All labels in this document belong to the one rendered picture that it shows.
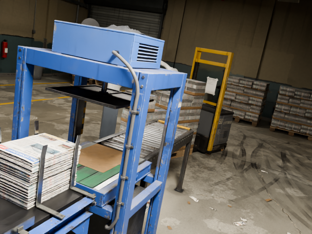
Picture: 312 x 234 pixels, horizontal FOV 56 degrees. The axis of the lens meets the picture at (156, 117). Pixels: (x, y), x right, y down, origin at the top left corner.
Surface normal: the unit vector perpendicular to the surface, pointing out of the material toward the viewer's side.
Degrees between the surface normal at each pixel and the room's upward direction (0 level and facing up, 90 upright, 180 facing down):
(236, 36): 90
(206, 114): 90
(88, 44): 90
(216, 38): 90
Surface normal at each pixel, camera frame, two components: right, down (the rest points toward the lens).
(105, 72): -0.40, 0.14
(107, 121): 0.21, 0.25
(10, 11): 0.90, 0.25
